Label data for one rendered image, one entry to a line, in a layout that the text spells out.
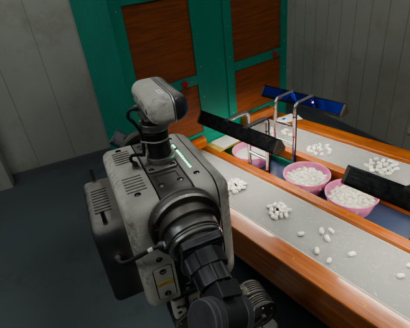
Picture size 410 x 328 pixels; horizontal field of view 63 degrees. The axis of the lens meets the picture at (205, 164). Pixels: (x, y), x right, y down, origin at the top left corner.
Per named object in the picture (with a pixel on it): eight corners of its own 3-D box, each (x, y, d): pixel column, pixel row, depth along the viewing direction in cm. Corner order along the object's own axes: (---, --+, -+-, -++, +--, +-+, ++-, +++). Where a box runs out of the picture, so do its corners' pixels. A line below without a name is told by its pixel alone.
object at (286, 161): (294, 169, 216) (297, 103, 193) (271, 159, 230) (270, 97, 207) (312, 158, 225) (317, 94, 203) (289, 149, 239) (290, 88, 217)
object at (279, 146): (274, 155, 162) (274, 142, 158) (196, 123, 206) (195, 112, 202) (286, 150, 166) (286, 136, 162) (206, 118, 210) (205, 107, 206)
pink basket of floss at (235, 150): (272, 172, 216) (272, 159, 212) (231, 172, 221) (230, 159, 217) (271, 151, 239) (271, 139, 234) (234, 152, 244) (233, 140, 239)
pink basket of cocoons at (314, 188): (323, 204, 183) (325, 190, 178) (276, 194, 196) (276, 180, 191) (334, 179, 202) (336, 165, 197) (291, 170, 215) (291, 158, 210)
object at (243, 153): (252, 173, 216) (252, 165, 213) (229, 161, 232) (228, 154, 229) (276, 159, 227) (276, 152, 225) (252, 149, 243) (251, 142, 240)
